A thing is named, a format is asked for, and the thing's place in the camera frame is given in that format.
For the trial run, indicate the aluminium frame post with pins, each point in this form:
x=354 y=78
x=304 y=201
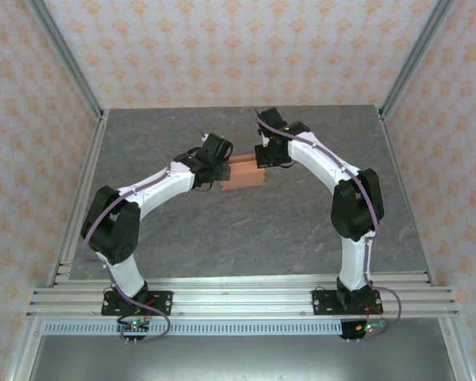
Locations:
x=68 y=59
x=414 y=59

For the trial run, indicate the grey metal panel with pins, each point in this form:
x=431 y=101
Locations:
x=242 y=361

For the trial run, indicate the aluminium frame leg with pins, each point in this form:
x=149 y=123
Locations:
x=456 y=353
x=24 y=353

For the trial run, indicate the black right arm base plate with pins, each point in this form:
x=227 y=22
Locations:
x=321 y=301

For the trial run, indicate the aluminium front frame rail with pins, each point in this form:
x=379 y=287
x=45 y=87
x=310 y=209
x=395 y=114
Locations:
x=242 y=301

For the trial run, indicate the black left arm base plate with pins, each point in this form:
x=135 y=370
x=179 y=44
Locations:
x=162 y=301

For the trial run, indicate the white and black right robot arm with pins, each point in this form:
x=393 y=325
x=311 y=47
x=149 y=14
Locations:
x=353 y=266

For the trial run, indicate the aluminium side frame rail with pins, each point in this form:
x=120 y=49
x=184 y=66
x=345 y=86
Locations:
x=81 y=198
x=408 y=198

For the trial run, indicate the orange cardboard paper box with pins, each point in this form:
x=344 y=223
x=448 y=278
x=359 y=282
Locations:
x=244 y=174

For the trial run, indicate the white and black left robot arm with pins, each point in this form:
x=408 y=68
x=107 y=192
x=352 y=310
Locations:
x=127 y=274

